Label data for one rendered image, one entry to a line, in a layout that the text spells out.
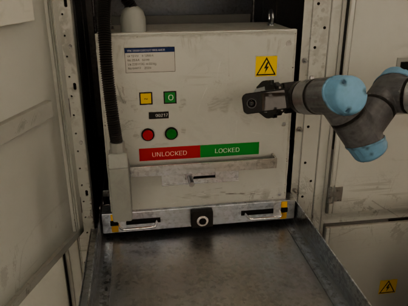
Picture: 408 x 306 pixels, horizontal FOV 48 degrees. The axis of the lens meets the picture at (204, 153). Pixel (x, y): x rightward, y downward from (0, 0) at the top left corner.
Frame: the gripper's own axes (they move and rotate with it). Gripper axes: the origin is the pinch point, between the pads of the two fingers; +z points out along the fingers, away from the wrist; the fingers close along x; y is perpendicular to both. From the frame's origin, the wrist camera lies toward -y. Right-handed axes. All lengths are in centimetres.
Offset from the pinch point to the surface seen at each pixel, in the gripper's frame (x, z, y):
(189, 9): 37, 76, 17
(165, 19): 32, 64, 2
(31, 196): -16, 11, -55
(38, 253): -31, 14, -56
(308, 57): 9.2, -0.4, 18.0
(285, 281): -42.8, -14.2, -3.5
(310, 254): -40.8, -8.1, 8.3
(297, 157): -18.3, 7.5, 17.0
